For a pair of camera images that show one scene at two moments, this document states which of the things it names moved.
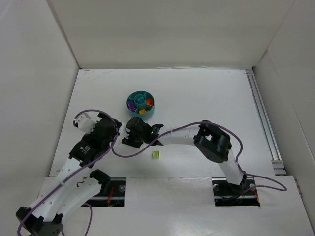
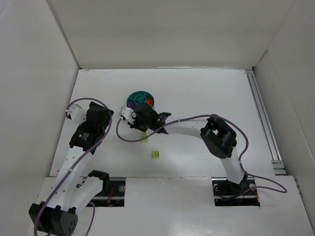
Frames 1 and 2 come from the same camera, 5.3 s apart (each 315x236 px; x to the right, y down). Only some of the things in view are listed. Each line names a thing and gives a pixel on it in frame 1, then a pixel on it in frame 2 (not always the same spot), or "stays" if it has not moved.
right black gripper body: (129, 138) -> (141, 118)
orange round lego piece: (149, 102) stays
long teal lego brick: (141, 100) stays
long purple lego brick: (131, 105) stays
